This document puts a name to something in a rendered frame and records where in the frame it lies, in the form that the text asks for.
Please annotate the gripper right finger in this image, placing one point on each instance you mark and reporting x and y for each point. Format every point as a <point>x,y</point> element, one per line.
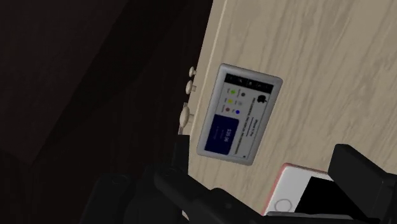
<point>366,176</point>

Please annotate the silver framed tablet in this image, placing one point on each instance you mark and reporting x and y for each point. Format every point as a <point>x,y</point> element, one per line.
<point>238,114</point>

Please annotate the white phone with pink edge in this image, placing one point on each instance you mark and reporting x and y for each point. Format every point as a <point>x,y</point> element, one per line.
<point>290,189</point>

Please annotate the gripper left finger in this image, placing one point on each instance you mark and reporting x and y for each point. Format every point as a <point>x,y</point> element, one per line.
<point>173,195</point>

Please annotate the light wood chest of drawers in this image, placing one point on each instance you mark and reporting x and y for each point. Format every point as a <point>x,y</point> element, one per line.
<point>325,62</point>

